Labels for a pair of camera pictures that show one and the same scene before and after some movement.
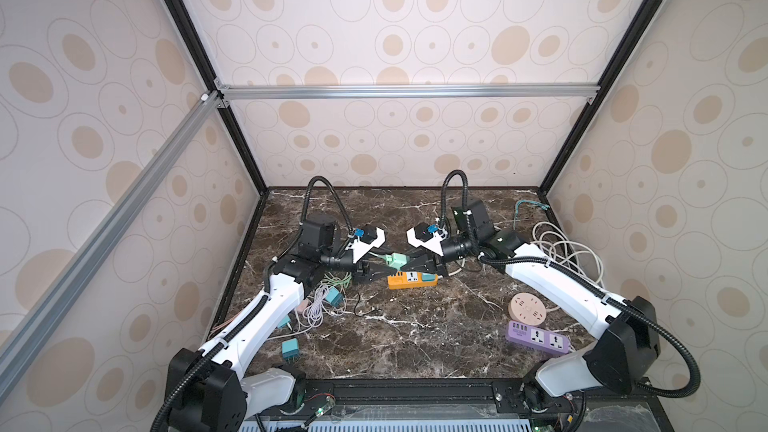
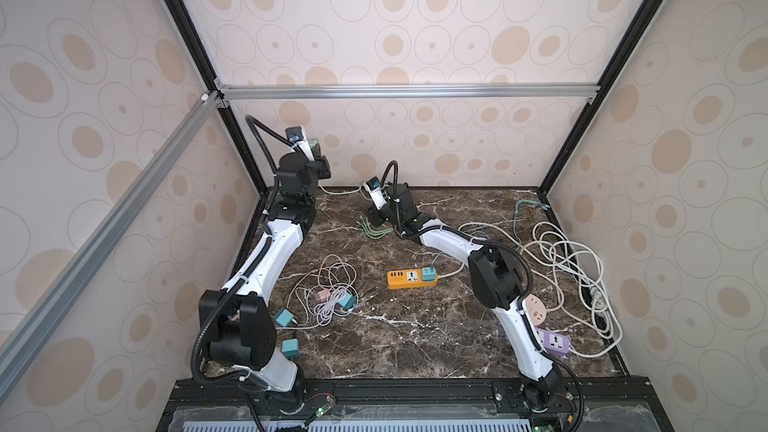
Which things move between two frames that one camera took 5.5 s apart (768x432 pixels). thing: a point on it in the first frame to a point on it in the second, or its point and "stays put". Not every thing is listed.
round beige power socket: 526,308 stays put
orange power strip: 410,279 stays put
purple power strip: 538,336 stays put
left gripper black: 363,273 to 320,164
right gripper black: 429,263 to 376,216
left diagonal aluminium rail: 38,319 stays put
